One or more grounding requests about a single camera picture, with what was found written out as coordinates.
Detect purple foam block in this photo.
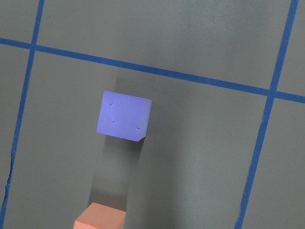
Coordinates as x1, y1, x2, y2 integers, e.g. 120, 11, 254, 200
97, 91, 152, 142

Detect orange foam block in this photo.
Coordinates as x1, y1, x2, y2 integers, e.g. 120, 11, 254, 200
73, 202, 126, 229

